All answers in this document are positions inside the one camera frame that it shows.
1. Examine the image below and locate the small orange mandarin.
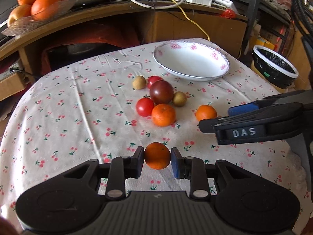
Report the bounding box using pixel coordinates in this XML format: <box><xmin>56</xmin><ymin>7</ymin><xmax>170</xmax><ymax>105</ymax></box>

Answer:
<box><xmin>195</xmin><ymin>105</ymin><xmax>218</xmax><ymax>121</ymax></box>
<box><xmin>144</xmin><ymin>142</ymin><xmax>171</xmax><ymax>170</ymax></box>

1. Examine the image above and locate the larger orange mandarin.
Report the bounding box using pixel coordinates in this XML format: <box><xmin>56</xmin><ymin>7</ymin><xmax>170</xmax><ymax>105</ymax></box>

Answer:
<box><xmin>151</xmin><ymin>104</ymin><xmax>176</xmax><ymax>127</ymax></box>

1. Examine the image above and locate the round red tomato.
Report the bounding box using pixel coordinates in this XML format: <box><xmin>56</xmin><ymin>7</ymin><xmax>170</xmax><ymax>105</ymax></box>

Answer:
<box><xmin>136</xmin><ymin>98</ymin><xmax>154</xmax><ymax>117</ymax></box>

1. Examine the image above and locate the dark purple tomato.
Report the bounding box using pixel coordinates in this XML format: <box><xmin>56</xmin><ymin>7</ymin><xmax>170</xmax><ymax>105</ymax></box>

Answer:
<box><xmin>150</xmin><ymin>80</ymin><xmax>174</xmax><ymax>105</ymax></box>

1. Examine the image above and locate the oval red tomato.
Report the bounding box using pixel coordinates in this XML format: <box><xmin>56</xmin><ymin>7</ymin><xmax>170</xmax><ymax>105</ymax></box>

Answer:
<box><xmin>148</xmin><ymin>75</ymin><xmax>163</xmax><ymax>89</ymax></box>

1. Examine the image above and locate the yellow trash bin black liner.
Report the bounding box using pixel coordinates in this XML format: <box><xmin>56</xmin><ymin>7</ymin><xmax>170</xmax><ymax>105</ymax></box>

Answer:
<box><xmin>252</xmin><ymin>45</ymin><xmax>299</xmax><ymax>89</ymax></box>

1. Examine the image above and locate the cherry print tablecloth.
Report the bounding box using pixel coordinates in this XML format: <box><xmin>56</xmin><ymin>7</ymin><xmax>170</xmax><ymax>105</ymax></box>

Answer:
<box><xmin>1</xmin><ymin>43</ymin><xmax>312</xmax><ymax>234</ymax></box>

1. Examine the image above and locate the white floral plate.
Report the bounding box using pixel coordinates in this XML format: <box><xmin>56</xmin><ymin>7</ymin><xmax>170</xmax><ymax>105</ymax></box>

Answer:
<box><xmin>153</xmin><ymin>40</ymin><xmax>230</xmax><ymax>81</ymax></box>

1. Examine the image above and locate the black metal shelf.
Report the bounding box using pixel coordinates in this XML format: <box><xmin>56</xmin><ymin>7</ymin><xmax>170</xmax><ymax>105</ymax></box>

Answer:
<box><xmin>206</xmin><ymin>0</ymin><xmax>313</xmax><ymax>54</ymax></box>

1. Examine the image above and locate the small red bag on desk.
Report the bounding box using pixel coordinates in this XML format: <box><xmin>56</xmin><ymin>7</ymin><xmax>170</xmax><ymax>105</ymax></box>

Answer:
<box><xmin>220</xmin><ymin>9</ymin><xmax>237</xmax><ymax>19</ymax></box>

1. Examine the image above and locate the white labelled box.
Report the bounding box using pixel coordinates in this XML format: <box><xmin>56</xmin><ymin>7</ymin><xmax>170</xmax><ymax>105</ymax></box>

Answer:
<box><xmin>215</xmin><ymin>0</ymin><xmax>238</xmax><ymax>14</ymax></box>

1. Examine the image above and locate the red plastic bag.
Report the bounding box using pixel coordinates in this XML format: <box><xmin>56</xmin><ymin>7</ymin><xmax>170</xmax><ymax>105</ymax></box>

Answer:
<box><xmin>40</xmin><ymin>23</ymin><xmax>139</xmax><ymax>75</ymax></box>

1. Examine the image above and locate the wooden desk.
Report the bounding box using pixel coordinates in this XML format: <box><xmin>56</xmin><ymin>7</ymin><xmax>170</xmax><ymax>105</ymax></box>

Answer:
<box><xmin>1</xmin><ymin>4</ymin><xmax>247</xmax><ymax>75</ymax></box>

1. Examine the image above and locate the white router box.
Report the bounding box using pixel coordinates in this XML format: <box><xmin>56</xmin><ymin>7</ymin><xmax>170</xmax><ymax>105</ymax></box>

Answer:
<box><xmin>186</xmin><ymin>0</ymin><xmax>212</xmax><ymax>7</ymax></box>

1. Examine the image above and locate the glass fruit bowl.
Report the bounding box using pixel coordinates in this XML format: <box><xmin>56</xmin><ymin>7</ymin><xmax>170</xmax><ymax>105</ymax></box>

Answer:
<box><xmin>1</xmin><ymin>0</ymin><xmax>76</xmax><ymax>37</ymax></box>

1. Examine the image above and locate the yellow-red apple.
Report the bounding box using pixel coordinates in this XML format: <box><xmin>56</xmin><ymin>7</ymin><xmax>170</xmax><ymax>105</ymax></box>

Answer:
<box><xmin>7</xmin><ymin>4</ymin><xmax>32</xmax><ymax>27</ymax></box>

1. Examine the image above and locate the thick white cable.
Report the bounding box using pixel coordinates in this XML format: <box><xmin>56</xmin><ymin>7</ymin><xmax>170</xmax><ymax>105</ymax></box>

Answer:
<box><xmin>114</xmin><ymin>0</ymin><xmax>184</xmax><ymax>10</ymax></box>

